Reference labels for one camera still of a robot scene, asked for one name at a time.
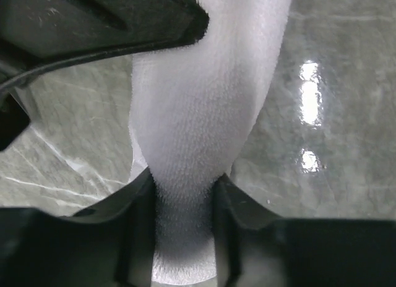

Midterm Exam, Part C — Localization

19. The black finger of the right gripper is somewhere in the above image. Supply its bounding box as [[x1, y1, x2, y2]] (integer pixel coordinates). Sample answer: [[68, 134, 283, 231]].
[[1, 0, 209, 92]]

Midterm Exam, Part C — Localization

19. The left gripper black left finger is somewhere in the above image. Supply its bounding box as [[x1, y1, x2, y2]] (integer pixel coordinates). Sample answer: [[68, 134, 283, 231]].
[[1, 170, 155, 287]]

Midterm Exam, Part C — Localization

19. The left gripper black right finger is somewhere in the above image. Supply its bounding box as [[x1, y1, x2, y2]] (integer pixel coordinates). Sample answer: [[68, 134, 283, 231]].
[[212, 176, 395, 286]]

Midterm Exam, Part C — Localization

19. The white terry towel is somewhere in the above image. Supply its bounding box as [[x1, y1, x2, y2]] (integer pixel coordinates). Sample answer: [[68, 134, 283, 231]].
[[129, 0, 292, 286]]

